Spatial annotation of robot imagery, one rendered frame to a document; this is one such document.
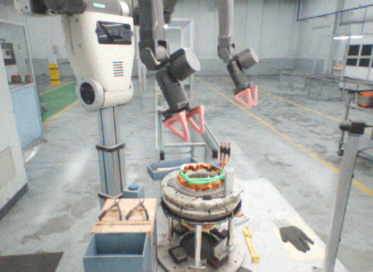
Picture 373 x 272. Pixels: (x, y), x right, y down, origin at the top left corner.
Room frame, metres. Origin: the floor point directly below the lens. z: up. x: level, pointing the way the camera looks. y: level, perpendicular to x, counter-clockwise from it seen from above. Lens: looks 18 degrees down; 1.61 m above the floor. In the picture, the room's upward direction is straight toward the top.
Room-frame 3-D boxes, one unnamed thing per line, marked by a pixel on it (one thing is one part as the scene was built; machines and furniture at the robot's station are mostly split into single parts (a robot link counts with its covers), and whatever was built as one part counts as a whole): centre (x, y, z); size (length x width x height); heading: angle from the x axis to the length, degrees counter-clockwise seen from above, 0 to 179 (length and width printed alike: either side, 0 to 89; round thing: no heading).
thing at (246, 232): (1.01, -0.29, 0.80); 0.22 x 0.04 x 0.03; 179
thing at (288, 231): (1.08, -0.50, 0.79); 0.24 x 0.13 x 0.02; 6
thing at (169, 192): (1.00, -0.07, 1.09); 0.32 x 0.32 x 0.01
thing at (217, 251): (0.90, -0.14, 0.85); 0.06 x 0.04 x 0.05; 132
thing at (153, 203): (0.82, 0.20, 1.05); 0.20 x 0.19 x 0.02; 1
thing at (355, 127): (0.84, -0.52, 1.37); 0.06 x 0.04 x 0.04; 71
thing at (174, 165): (1.26, 0.05, 0.92); 0.25 x 0.11 x 0.28; 115
